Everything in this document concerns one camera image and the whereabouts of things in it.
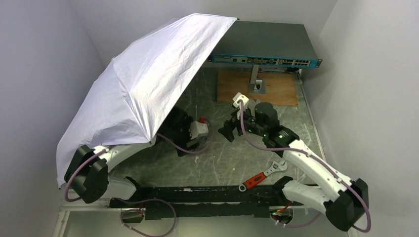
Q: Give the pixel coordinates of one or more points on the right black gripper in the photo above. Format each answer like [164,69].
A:
[236,123]

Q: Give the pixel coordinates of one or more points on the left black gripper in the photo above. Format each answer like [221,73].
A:
[183,140]

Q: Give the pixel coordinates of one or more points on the lilac umbrella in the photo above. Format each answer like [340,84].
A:
[135,93]

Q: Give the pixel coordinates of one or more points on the wooden base board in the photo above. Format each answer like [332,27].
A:
[280,88]

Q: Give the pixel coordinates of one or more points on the network switch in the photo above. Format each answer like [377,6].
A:
[265,44]

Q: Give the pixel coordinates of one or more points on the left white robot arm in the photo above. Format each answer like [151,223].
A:
[88,178]

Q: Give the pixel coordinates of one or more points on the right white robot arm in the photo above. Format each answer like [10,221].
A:
[343,200]

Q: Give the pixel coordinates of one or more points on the black yellow tool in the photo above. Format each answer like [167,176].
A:
[291,69]

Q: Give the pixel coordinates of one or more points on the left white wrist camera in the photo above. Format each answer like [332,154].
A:
[198,128]

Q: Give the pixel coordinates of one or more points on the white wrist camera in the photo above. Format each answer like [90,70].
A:
[198,128]
[240,101]

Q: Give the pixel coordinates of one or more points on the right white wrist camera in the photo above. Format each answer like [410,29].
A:
[240,101]

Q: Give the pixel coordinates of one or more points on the red handled adjustable wrench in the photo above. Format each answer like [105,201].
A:
[258,178]

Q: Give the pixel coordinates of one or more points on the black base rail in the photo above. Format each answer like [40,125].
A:
[206,201]

